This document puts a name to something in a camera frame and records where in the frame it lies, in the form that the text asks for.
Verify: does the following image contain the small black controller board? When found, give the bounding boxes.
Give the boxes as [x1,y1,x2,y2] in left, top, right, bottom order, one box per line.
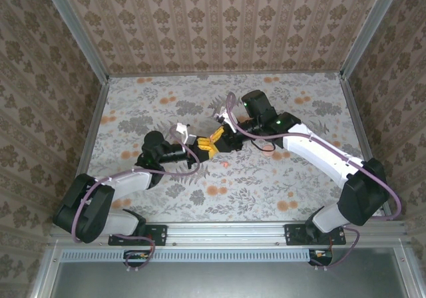
[308,248,333,266]
[123,249,150,267]

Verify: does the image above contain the aluminium corner post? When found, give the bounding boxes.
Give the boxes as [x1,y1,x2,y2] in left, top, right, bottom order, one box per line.
[38,0,110,83]
[339,0,409,79]

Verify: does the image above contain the slotted grey cable duct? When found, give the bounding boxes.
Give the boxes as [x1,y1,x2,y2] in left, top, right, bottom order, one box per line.
[63,248,312,263]

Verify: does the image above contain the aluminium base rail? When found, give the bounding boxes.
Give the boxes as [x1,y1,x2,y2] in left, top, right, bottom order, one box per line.
[48,222,410,249]

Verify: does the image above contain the grey sheet metal panel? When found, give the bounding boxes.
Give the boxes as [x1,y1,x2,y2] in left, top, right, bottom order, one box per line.
[53,247,410,298]

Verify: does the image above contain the aluminium table side rail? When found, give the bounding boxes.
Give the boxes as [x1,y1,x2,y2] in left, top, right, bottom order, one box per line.
[339,76,393,221]
[71,78,110,186]

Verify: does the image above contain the aluminium frame bar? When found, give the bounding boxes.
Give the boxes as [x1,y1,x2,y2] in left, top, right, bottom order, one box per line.
[392,237,425,298]
[31,241,64,298]

